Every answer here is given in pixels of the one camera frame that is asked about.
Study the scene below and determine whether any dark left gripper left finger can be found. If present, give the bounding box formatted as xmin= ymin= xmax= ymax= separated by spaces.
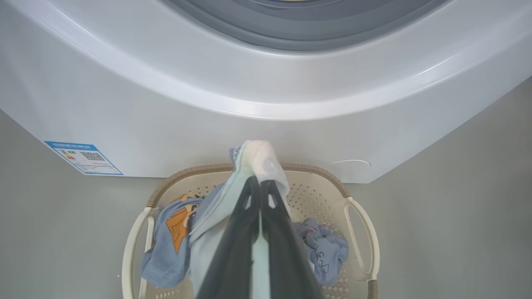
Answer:
xmin=196 ymin=176 xmax=261 ymax=299

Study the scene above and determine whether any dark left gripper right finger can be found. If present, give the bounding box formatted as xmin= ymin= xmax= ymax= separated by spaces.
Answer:
xmin=260 ymin=180 xmax=325 ymax=299

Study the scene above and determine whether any blue printed garment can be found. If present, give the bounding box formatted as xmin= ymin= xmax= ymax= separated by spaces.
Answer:
xmin=293 ymin=218 xmax=349 ymax=286

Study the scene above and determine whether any blue shirt with orange print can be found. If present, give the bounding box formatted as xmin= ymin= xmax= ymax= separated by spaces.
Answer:
xmin=140 ymin=193 xmax=204 ymax=289

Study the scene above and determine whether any pale blue garment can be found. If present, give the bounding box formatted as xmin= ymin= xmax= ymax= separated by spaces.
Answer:
xmin=189 ymin=140 xmax=291 ymax=299

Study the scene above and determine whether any cream perforated laundry basket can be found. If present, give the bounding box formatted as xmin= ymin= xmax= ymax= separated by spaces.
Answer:
xmin=121 ymin=163 xmax=380 ymax=299

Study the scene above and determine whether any white front-load washing machine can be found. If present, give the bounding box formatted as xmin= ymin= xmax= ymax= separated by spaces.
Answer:
xmin=0 ymin=0 xmax=532 ymax=184

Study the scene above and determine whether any blue energy label sticker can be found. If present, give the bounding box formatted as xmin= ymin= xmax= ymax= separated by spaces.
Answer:
xmin=44 ymin=140 xmax=124 ymax=176

